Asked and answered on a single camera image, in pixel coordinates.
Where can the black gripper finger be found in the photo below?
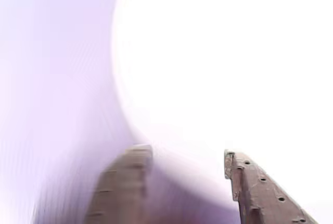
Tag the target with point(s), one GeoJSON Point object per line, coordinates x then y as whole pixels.
{"type": "Point", "coordinates": [119, 187]}
{"type": "Point", "coordinates": [260, 198]}

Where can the white round plate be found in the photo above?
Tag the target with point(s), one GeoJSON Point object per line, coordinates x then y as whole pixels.
{"type": "Point", "coordinates": [234, 52]}

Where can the blue waffle cloth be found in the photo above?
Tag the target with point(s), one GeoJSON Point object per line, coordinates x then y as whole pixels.
{"type": "Point", "coordinates": [39, 78]}

